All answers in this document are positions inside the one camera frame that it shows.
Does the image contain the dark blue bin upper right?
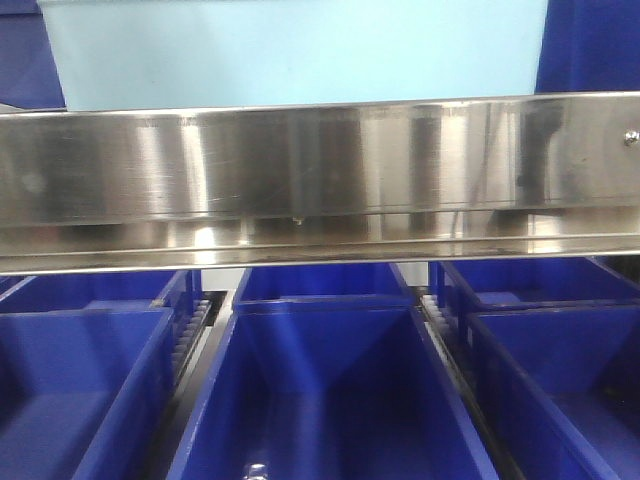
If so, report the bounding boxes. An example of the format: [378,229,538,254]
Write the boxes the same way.
[535,1,639,93]

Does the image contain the dark blue bin upper left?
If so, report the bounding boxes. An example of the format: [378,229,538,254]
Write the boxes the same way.
[1,1,65,109]

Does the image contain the metal roller track left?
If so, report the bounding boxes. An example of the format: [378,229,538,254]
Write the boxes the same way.
[140,290,235,479]

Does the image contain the light blue plastic bin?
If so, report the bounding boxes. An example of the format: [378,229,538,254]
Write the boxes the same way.
[40,1,547,111]

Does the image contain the dark blue bin rear left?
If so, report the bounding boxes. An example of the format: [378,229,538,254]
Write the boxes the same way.
[1,270,202,316]

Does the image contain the white roller track right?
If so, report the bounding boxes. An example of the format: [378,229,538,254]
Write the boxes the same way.
[418,292,524,479]

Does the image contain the dark blue bin lower right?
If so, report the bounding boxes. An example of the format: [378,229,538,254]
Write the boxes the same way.
[468,306,639,479]

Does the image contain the dark blue bin rear right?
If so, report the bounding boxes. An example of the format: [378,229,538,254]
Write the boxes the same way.
[436,257,639,318]

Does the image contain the dark blue bin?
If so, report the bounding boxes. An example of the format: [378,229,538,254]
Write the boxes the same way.
[233,263,413,311]
[535,1,639,93]
[1,1,65,109]
[468,306,639,479]
[436,257,639,318]
[1,270,202,316]
[1,308,174,479]
[167,307,497,479]

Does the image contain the dark blue bin lower left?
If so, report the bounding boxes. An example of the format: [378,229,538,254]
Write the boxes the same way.
[1,308,174,479]

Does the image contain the stainless steel shelf rail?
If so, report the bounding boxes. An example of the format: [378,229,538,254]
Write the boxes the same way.
[1,92,639,275]

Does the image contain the dark blue bin rear middle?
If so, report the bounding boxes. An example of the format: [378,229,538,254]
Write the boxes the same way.
[233,263,413,311]

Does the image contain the dark blue bin lower middle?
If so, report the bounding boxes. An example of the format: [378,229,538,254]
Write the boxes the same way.
[167,307,497,479]

